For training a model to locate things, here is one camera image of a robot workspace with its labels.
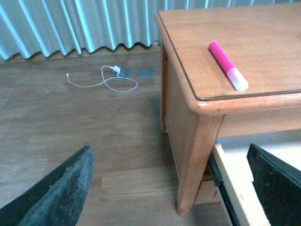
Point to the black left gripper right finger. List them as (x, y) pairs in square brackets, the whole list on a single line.
[(277, 185)]

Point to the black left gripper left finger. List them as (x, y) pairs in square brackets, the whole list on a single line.
[(57, 199)]

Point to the wooden drawer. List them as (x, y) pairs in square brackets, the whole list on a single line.
[(230, 155)]

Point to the pink marker with clear cap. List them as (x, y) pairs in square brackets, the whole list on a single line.
[(228, 67)]

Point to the wooden drawer cabinet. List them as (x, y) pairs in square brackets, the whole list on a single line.
[(199, 104)]

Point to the white charger plug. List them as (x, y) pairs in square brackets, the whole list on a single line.
[(116, 69)]

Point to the open floor outlet box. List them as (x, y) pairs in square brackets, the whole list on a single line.
[(125, 73)]

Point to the closed floor outlet cover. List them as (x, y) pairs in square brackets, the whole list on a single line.
[(145, 72)]

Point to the grey pleated curtain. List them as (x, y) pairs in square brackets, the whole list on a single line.
[(28, 27)]

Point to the black drawer slide rail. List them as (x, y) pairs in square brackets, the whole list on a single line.
[(219, 184)]

